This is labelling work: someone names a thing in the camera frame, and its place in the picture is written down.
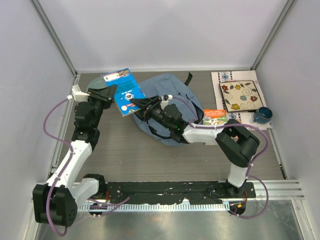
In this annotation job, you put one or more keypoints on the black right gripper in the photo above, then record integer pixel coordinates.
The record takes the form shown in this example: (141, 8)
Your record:
(145, 103)

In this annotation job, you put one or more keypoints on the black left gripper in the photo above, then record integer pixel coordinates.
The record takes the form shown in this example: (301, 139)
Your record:
(107, 94)

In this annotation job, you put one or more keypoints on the light blue treehouse book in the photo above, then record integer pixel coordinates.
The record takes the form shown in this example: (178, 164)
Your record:
(127, 89)

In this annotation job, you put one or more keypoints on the light blue student backpack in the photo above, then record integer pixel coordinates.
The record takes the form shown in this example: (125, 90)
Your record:
(169, 108)

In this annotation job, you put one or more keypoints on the orange treehouse book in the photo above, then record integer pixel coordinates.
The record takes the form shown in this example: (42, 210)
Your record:
(214, 117)

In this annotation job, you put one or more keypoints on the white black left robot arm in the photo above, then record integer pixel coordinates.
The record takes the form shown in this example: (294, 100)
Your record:
(56, 201)

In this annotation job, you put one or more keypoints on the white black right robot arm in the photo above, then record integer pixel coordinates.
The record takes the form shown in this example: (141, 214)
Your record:
(236, 141)

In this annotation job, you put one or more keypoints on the pale green round plate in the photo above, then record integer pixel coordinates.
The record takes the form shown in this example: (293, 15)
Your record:
(97, 83)

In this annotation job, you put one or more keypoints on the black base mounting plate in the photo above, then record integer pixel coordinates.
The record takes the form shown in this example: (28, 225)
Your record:
(174, 192)

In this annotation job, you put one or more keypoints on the floral square ceramic plate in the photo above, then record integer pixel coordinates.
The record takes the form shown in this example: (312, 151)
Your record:
(240, 96)

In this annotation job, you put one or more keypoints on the dark blue ceramic mug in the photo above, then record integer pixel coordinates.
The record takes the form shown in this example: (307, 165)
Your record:
(262, 115)

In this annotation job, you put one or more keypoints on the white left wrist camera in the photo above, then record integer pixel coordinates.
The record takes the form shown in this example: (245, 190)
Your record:
(77, 95)

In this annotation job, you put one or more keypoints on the slotted white cable duct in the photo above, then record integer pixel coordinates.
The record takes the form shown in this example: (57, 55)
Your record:
(183, 207)

